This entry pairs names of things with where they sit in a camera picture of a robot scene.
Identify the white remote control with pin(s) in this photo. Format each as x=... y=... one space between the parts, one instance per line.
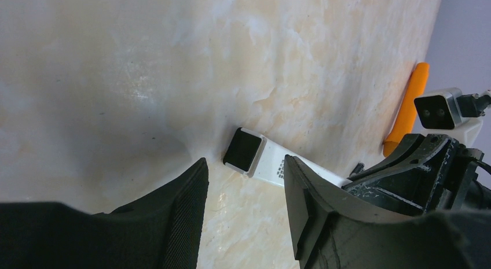
x=256 y=156

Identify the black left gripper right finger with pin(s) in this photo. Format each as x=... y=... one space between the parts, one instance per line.
x=330 y=228

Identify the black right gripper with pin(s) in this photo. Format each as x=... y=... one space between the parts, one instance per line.
x=460 y=188

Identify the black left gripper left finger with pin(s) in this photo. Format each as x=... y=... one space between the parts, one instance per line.
x=159 y=230

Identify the orange toy carrot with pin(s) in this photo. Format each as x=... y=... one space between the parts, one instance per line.
x=407 y=113

